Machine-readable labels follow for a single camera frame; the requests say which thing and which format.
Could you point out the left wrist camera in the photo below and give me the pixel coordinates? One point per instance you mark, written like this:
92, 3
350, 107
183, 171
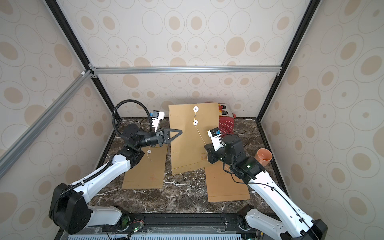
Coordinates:
156, 116

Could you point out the brown file envelope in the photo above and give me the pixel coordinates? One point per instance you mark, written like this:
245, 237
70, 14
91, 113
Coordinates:
149, 172
195, 120
222, 188

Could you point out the aluminium rail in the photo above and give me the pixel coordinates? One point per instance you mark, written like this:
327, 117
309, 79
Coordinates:
9, 158
187, 69

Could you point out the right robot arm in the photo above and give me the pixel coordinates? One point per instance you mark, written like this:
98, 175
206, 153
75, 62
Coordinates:
292, 222

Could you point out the back aluminium rail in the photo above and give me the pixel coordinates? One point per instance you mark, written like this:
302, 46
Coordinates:
187, 69

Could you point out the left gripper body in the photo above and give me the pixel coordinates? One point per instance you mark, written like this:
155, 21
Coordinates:
159, 135

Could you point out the red polka dot toaster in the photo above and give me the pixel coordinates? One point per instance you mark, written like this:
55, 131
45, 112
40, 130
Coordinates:
226, 119

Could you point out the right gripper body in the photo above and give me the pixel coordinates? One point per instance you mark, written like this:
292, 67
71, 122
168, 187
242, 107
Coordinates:
211, 154

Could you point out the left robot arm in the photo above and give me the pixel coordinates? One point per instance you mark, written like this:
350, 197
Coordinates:
70, 208

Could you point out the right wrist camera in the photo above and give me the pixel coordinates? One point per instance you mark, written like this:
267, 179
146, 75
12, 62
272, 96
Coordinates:
215, 135

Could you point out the pink cup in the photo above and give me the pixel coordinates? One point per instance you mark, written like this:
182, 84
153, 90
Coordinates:
263, 156

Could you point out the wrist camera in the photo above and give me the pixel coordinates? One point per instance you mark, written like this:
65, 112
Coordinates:
215, 135
156, 116

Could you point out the left aluminium rail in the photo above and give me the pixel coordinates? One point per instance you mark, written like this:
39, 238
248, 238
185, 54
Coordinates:
9, 158

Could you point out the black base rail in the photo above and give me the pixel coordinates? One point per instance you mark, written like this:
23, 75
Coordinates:
224, 226

